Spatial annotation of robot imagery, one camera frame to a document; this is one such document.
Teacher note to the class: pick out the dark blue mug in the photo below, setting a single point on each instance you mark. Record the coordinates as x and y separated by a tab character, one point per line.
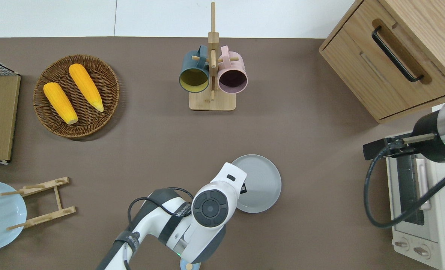
194	78

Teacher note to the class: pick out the yellow corn cob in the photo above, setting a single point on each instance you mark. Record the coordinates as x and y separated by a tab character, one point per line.
86	87
60	103

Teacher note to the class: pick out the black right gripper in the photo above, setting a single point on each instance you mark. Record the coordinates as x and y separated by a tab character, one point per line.
384	148

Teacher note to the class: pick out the brown wicker basket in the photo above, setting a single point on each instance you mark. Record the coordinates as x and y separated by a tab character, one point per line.
91	120

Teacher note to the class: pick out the gray plate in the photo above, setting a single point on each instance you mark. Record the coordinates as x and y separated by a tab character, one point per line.
262	183

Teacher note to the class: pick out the wooden mug rack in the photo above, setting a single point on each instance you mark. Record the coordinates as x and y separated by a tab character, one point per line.
212	101

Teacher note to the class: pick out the blue service bell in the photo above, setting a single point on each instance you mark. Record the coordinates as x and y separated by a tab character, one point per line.
189	265

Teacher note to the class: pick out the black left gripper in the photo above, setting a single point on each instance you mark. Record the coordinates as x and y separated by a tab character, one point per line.
244	188

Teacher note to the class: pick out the pink mug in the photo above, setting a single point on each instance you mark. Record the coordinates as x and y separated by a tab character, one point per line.
232	77

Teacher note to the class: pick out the brown table mat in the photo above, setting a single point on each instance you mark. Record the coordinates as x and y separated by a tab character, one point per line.
312	168

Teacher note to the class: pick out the wooden drawer cabinet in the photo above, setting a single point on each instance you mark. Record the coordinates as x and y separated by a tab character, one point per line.
365	67

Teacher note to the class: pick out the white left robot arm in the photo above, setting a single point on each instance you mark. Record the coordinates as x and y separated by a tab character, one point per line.
207	206

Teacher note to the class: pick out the wooden plate rack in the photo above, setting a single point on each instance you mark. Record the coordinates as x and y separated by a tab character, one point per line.
57	195

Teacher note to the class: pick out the white toaster oven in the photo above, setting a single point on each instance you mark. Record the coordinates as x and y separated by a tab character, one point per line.
406	187

